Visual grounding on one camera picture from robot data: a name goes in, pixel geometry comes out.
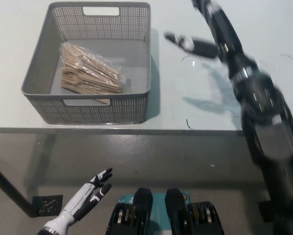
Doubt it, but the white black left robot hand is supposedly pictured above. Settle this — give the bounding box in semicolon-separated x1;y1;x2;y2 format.
60;167;113;223

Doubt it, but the grey perforated plastic basket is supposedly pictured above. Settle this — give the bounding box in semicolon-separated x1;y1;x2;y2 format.
21;1;152;125

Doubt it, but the clear bag of wooden forks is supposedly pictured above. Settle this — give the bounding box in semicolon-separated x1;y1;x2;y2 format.
59;42;128;105

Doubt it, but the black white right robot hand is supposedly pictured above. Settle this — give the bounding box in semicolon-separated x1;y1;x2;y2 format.
163;0;257;81

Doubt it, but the black metal table leg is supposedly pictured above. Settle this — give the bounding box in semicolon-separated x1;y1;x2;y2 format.
0;160;39;218

